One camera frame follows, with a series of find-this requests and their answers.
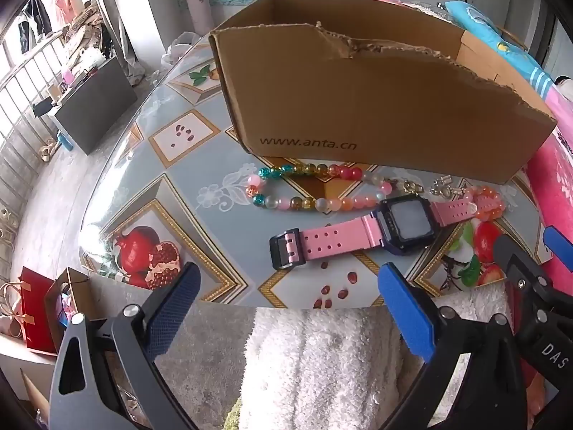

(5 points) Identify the red gift bag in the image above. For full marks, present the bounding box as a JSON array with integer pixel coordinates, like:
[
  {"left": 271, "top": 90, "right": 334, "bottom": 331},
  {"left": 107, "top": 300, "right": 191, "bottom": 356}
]
[{"left": 18, "top": 266, "right": 59, "bottom": 352}]

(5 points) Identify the brown paper bag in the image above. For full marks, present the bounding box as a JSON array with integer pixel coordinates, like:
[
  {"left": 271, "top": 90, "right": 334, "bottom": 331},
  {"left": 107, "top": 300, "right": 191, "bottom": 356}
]
[{"left": 45, "top": 267, "right": 97, "bottom": 352}]

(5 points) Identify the multicolour bead bracelet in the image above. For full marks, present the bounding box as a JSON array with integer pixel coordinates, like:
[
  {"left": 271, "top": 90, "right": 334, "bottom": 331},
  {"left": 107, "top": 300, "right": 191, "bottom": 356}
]
[{"left": 246, "top": 164, "right": 399, "bottom": 212}]

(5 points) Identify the grey cabinet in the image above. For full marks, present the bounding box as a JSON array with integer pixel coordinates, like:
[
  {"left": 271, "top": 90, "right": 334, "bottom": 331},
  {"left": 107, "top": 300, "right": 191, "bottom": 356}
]
[{"left": 53, "top": 56, "right": 139, "bottom": 155}]

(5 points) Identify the brown cardboard box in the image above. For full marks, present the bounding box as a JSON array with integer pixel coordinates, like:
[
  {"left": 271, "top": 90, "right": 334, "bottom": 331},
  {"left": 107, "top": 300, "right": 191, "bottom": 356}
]
[{"left": 208, "top": 0, "right": 557, "bottom": 185}]

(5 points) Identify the pink rolled mat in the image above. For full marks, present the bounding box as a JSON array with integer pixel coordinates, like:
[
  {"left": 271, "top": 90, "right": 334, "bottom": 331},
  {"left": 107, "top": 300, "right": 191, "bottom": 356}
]
[{"left": 180, "top": 0, "right": 216, "bottom": 35}]

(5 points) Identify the wooden chair back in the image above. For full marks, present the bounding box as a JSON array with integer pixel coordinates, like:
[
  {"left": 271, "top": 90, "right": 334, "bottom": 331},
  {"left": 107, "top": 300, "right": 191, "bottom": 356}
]
[{"left": 495, "top": 24, "right": 529, "bottom": 51}]

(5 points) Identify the grey patterned pillow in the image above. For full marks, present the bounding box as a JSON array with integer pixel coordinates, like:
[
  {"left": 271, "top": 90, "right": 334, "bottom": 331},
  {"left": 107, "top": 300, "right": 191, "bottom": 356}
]
[{"left": 418, "top": 1, "right": 455, "bottom": 22}]

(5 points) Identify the orange pink bead bracelet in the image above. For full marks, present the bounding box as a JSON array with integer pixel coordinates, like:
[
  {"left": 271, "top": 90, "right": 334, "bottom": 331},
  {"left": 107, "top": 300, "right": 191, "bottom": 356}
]
[{"left": 463, "top": 185, "right": 507, "bottom": 221}]

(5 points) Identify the metal balcony railing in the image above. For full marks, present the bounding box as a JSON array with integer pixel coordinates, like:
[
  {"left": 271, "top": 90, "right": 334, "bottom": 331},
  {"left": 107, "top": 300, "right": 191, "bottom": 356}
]
[{"left": 0, "top": 31, "right": 68, "bottom": 234}]

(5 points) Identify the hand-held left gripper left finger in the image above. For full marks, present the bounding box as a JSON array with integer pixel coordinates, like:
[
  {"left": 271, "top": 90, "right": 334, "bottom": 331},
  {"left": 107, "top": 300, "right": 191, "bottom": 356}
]
[{"left": 48, "top": 261, "right": 202, "bottom": 430}]

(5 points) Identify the dark hanging jacket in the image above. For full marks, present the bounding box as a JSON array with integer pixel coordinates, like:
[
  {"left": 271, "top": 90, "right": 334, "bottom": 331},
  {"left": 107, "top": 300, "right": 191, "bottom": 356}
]
[{"left": 17, "top": 0, "right": 52, "bottom": 52}]

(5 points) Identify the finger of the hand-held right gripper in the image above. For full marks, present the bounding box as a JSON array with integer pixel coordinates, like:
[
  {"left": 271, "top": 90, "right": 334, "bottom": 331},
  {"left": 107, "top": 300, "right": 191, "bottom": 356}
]
[
  {"left": 492, "top": 233, "right": 573, "bottom": 324},
  {"left": 543, "top": 225, "right": 573, "bottom": 274}
]

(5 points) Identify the blue striped pillow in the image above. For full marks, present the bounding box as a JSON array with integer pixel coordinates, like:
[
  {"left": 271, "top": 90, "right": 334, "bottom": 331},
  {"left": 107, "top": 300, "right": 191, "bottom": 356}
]
[{"left": 443, "top": 0, "right": 558, "bottom": 99}]

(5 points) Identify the pink strap watch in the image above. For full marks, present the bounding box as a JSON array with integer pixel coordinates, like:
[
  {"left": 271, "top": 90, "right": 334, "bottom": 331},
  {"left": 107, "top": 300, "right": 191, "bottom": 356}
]
[{"left": 269, "top": 195, "right": 479, "bottom": 271}]

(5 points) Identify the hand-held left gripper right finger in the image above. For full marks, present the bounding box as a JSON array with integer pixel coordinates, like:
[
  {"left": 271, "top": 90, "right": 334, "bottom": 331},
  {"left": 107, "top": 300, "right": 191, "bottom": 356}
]
[{"left": 377, "top": 262, "right": 531, "bottom": 430}]

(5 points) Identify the white plastic bag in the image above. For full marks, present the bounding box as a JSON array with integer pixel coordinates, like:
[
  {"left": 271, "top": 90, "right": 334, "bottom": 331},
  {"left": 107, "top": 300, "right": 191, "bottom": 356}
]
[{"left": 161, "top": 30, "right": 202, "bottom": 66}]

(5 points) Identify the silver clasp chain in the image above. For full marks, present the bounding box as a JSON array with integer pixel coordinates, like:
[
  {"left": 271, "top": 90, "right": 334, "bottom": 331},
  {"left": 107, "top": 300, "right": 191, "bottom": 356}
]
[{"left": 429, "top": 177, "right": 468, "bottom": 199}]

